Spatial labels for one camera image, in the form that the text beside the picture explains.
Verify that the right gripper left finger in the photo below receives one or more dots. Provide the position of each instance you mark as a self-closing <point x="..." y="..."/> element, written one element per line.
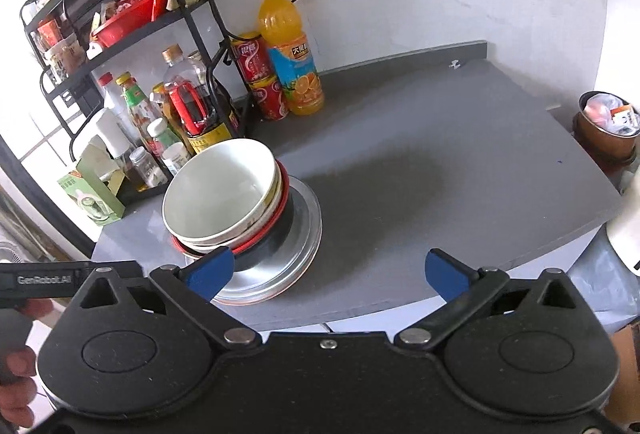
<point x="192" y="290"/>

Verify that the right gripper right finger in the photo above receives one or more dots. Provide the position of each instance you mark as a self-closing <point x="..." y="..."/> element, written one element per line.
<point x="467" y="293"/>

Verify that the red bowl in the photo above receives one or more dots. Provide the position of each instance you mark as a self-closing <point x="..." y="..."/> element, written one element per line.
<point x="255" y="233"/>

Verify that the large white bowl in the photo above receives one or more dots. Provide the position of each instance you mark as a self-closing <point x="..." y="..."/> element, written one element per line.
<point x="221" y="192"/>

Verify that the white marbled bowl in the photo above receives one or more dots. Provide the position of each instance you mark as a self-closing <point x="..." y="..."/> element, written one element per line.
<point x="197" y="253"/>

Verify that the person's left hand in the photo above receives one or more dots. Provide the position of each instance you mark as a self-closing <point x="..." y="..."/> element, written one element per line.
<point x="18" y="362"/>

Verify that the green tea box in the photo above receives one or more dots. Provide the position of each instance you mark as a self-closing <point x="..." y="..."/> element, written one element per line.
<point x="92" y="184"/>

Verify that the silver metal plate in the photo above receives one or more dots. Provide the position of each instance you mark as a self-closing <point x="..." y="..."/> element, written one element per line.
<point x="281" y="258"/>

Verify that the grey plastic bag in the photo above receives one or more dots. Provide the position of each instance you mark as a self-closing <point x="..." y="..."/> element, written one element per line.
<point x="609" y="288"/>

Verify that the white air fryer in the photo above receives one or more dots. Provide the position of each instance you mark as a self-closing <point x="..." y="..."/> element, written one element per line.
<point x="623" y="231"/>

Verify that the green cap sauce bottle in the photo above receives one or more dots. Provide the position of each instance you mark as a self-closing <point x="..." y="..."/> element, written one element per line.
<point x="143" y="113"/>

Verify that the cardboard box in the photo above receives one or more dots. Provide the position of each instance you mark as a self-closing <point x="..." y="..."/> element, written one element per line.
<point x="623" y="406"/>

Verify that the red soda can lower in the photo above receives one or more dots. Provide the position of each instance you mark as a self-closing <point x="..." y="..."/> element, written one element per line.
<point x="269" y="97"/>

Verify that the red soda can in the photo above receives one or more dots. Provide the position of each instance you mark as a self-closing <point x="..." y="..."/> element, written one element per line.
<point x="269" y="97"/>
<point x="251" y="52"/>

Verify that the brown pot with packets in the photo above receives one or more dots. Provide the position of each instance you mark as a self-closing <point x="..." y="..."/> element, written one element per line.
<point x="607" y="127"/>

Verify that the red soda can upper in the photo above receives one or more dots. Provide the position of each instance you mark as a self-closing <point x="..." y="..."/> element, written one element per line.
<point x="251" y="52"/>

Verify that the black metal rack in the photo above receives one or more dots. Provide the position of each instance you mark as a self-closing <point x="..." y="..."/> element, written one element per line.
<point x="76" y="85"/>

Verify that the orange juice bottle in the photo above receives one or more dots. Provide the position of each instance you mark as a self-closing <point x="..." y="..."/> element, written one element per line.
<point x="281" y="26"/>

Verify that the red basket on shelf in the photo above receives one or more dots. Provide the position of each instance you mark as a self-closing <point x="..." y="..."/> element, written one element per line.
<point x="119" y="18"/>

